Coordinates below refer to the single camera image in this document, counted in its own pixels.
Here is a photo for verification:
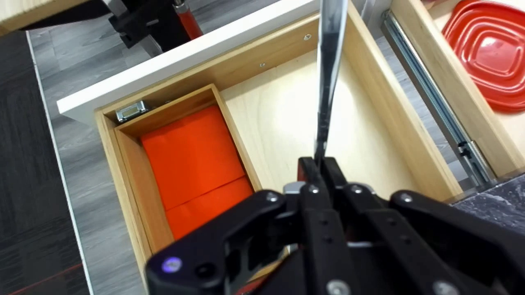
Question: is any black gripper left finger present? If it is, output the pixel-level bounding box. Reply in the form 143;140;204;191
147;157;352;295

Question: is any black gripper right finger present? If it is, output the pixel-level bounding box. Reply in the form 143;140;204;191
322;157;525;295

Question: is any silver fork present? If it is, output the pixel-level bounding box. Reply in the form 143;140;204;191
316;0;348;161

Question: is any orange cloth in drawer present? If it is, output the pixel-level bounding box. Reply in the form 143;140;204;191
142;104;253;237

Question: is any right open wooden drawer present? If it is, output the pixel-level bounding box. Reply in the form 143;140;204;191
58;0;462;260

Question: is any red collapsible bowl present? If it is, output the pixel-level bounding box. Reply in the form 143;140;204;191
442;0;525;111

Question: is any silver drawer bracket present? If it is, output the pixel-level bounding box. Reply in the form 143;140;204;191
116;99;148;122

